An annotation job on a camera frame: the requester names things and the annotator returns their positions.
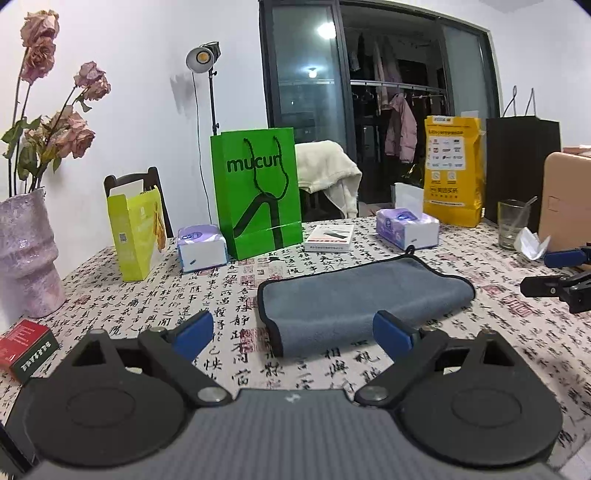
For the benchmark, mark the pink hanging jacket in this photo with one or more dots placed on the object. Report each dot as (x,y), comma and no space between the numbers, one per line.
(401,139)

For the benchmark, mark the clear drinking glass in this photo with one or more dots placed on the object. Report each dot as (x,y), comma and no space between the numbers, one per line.
(513,217)

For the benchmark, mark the dark chair behind table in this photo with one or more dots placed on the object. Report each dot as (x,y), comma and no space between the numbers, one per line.
(317,207)

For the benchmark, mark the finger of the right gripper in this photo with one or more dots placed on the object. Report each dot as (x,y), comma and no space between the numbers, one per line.
(563,257)
(542,286)

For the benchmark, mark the purple tissue pack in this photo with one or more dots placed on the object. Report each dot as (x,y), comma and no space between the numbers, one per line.
(406,224)
(201,247)

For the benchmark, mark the pink speckled vase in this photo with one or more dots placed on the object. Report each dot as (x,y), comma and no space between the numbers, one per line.
(28,252)

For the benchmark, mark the calligraphy print tablecloth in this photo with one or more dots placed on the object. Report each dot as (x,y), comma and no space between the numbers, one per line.
(554,342)

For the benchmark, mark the red and green box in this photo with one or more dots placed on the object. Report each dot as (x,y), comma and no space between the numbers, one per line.
(24,348)

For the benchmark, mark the pink suitcase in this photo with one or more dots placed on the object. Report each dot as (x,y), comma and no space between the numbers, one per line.
(566,202)

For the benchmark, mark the cream garment on chair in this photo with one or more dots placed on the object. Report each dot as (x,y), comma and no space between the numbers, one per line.
(323,166)

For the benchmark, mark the yellow printed paper bag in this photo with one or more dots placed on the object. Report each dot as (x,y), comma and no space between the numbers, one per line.
(454,170)

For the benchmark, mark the yellow-green paper bag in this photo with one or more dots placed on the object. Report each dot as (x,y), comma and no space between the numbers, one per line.
(139,233)

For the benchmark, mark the purple tissue pack left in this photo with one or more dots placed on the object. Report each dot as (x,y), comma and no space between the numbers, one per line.
(201,247)

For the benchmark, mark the white product box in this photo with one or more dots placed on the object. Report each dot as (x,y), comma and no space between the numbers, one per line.
(330,238)

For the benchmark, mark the green mucun paper bag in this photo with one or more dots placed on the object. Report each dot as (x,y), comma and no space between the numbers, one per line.
(256,190)

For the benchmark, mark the black sliding glass door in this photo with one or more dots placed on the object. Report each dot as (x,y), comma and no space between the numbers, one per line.
(349,71)

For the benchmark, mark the purple tissue pack right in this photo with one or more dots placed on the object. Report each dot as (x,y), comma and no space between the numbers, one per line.
(406,224)

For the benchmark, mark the dark wooden chair left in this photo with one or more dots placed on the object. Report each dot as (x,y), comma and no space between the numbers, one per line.
(139,182)

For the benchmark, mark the grey microfibre towel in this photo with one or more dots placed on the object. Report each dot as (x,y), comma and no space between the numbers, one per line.
(310,314)

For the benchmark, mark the crumpled white tissue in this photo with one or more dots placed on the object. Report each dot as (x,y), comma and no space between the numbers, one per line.
(530,245)

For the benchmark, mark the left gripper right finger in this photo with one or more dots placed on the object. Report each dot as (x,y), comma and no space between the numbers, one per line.
(469,402)

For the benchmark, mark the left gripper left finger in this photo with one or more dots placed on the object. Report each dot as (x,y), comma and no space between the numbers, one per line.
(112,402)

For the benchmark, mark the black paper bag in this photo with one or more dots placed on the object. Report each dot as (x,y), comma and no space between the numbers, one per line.
(516,150)

